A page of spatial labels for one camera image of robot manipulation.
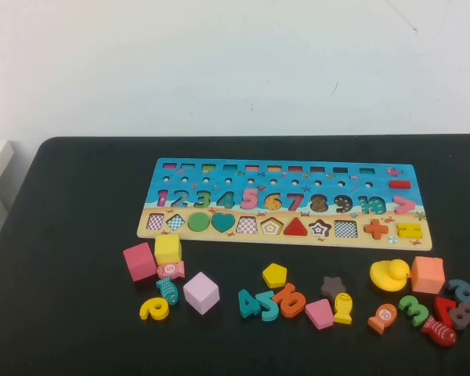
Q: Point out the yellow wooden pentagon piece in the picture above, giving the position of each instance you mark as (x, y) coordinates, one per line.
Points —
(275, 275)

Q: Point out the blue wooden number puzzle board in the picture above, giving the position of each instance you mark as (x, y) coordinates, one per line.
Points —
(219, 178)

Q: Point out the teal wooden heart piece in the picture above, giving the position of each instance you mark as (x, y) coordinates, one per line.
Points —
(223, 221)

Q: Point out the green wooden circle piece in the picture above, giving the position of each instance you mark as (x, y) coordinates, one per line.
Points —
(199, 222)

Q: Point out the red wooden triangle piece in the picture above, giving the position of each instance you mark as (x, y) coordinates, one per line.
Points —
(296, 229)

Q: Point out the brown wooden star piece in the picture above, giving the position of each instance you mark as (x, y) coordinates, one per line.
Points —
(332, 287)

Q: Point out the pink wooden trapezoid piece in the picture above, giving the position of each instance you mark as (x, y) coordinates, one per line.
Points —
(320, 314)

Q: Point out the pink wooden number five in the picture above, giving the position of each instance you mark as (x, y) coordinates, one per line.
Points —
(250, 199)

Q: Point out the yellow foam cube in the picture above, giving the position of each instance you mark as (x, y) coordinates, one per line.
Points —
(167, 248)

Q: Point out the pink wooden fish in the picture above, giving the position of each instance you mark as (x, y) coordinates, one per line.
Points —
(170, 269)

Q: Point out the light pink foam cube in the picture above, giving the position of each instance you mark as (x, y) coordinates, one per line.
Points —
(201, 293)

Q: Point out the teal wooden number four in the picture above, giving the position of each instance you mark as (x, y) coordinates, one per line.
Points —
(250, 307)

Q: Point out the dark pink foam cube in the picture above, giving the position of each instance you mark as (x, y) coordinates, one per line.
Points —
(139, 261)

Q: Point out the teal wooden fish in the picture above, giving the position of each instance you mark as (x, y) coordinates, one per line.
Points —
(168, 290)

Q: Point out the teal wooden number five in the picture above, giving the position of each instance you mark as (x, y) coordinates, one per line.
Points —
(272, 311)

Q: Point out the orange wooden plus sign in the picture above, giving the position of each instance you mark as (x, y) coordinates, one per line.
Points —
(376, 228)

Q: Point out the yellow wooden number nine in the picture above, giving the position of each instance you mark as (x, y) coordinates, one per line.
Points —
(147, 312)

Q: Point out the yellow wooden fish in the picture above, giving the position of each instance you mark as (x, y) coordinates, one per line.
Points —
(342, 308)

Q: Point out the red wooden minus sign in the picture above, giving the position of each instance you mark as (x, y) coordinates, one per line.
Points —
(399, 184)

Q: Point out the pink wooden greater-than sign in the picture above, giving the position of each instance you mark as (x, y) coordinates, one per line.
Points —
(409, 204)

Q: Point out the yellow rubber duck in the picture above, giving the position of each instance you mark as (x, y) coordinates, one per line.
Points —
(387, 276)

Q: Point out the yellow wooden equals sign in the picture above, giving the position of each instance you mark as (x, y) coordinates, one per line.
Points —
(409, 226)

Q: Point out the orange wooden fish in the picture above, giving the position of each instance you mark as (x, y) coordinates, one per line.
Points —
(382, 318)

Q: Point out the orange foam cube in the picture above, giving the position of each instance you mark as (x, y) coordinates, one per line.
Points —
(427, 275)

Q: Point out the green wooden number three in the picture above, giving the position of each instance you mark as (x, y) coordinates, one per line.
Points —
(419, 313)

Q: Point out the red wooden number seven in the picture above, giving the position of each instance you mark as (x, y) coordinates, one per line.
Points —
(442, 303)

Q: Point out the red wooden fish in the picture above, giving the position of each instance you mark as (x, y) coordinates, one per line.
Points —
(439, 332)

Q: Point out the brown wooden number eight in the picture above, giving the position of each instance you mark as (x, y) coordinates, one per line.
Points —
(463, 316)

